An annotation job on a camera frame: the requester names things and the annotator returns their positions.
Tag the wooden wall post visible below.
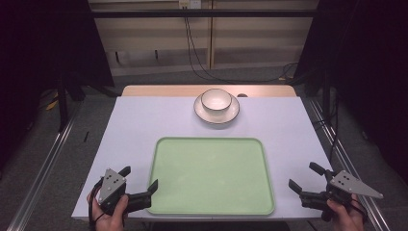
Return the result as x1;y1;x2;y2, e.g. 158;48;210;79
208;0;216;70

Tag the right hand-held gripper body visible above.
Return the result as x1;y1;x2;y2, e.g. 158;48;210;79
321;169;385;223

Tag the white wall socket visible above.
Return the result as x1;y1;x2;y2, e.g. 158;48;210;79
178;0;203;10

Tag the black horizontal bar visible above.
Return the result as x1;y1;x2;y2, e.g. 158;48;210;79
90;9;319;19

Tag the person's right hand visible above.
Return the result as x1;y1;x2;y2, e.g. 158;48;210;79
326;193;366;231

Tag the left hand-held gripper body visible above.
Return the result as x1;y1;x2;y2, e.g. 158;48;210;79
96;167;128;217

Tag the wooden table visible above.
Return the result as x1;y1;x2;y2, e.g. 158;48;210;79
120;84;298;98

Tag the black cable on wall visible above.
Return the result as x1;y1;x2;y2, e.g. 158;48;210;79
183;14;300;85

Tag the dark curtain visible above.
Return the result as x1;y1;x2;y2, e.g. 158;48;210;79
292;0;408;186
0;0;115;174

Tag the white table cover sheet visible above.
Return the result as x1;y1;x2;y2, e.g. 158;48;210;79
70;95;335;222

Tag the black metal stand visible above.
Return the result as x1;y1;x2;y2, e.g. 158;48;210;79
57;71;70;133
321;68;332;124

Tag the person's left hand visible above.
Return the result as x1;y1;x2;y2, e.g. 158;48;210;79
87;192;130;231

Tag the white plate with dark rim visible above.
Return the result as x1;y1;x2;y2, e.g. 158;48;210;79
192;93;241;126

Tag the light green tray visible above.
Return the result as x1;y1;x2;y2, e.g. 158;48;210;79
146;136;276;217

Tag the metal floor rail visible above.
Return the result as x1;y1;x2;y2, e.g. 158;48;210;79
5;104;83;231
306;97;393;231

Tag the white bowl with dark rim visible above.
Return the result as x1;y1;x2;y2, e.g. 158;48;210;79
200;88;233;114

